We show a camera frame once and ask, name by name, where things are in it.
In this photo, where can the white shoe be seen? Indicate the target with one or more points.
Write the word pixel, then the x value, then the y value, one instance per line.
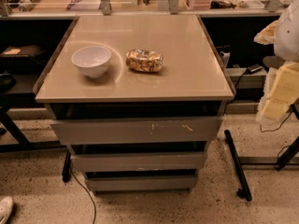
pixel 6 206

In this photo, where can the grey middle drawer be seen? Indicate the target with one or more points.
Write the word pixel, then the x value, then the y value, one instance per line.
pixel 139 161

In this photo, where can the crumpled gold snack bag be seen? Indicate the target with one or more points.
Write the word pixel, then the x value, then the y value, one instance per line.
pixel 144 60

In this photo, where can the dark round stool seat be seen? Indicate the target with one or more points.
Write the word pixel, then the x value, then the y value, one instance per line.
pixel 273 61

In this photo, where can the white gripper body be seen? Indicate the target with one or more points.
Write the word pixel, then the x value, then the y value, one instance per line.
pixel 288 36

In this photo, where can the grey drawer cabinet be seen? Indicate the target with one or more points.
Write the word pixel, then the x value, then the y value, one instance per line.
pixel 137 99

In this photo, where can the grey top drawer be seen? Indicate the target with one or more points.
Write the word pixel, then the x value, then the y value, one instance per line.
pixel 123 131

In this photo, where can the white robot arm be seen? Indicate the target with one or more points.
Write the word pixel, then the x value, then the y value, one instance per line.
pixel 286 44

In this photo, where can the grey drawer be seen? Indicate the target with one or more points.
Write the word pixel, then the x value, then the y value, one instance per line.
pixel 123 131
pixel 139 161
pixel 141 183

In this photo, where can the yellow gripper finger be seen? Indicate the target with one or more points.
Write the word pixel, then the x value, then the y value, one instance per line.
pixel 280 91

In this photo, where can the black phone device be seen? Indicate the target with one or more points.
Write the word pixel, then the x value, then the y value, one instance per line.
pixel 253 69

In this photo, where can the grey bottom drawer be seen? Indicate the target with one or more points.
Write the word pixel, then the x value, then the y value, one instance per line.
pixel 141 183

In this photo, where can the white bowl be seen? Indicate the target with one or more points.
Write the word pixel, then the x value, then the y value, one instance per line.
pixel 92 61

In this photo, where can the black table leg bar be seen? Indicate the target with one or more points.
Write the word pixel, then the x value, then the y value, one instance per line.
pixel 244 191

